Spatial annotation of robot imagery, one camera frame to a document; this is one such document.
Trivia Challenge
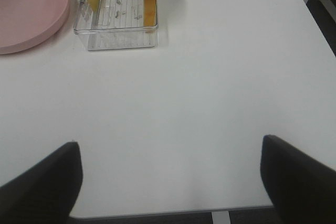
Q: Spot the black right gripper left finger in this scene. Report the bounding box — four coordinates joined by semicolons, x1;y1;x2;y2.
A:
1;142;83;223

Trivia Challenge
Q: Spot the pink plate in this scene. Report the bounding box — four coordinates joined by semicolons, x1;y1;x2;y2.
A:
1;0;70;55

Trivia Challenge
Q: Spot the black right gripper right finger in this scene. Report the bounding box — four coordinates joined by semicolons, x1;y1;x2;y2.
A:
260;135;335;223

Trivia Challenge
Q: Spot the dark chair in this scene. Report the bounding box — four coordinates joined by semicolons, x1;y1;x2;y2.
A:
307;0;335;54

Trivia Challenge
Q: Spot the clear plastic right tray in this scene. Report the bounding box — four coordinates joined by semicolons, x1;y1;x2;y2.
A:
73;0;159;51

